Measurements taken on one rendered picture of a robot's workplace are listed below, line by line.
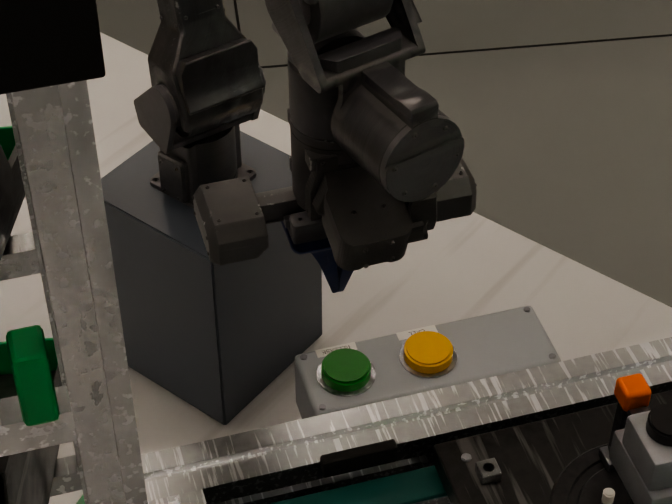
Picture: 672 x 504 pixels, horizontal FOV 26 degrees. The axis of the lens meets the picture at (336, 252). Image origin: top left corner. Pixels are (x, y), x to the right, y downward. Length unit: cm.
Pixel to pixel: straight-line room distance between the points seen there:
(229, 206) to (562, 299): 51
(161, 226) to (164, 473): 20
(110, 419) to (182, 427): 79
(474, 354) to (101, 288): 78
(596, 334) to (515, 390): 21
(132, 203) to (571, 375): 38
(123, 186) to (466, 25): 213
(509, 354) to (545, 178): 168
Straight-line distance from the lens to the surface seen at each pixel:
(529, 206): 281
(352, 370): 117
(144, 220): 118
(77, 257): 44
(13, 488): 63
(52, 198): 42
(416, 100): 85
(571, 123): 302
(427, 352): 119
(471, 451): 112
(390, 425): 116
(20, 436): 50
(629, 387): 104
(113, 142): 158
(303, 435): 114
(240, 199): 97
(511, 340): 122
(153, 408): 130
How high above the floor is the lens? 184
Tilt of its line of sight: 43 degrees down
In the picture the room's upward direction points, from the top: straight up
